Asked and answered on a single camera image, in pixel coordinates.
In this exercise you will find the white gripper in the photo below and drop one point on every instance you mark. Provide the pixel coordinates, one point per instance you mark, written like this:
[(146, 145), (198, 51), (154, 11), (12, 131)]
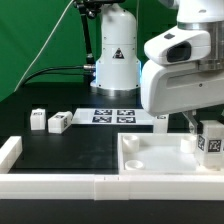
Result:
[(180, 88)]

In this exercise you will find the white marker base plate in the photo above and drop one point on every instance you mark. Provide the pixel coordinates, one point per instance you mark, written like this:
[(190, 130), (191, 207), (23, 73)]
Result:
[(92, 116)]

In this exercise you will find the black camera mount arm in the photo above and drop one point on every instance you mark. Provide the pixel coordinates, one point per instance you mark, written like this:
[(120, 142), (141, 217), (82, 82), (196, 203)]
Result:
[(89, 9)]

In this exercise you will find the white square tabletop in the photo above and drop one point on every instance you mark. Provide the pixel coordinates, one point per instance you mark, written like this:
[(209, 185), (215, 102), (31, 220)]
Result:
[(155, 154)]

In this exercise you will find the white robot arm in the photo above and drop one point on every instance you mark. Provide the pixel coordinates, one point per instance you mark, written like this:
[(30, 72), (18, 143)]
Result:
[(119, 71)]

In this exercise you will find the white U-shaped fence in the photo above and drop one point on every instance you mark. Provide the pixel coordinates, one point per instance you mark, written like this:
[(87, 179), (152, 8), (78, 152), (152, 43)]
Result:
[(101, 186)]

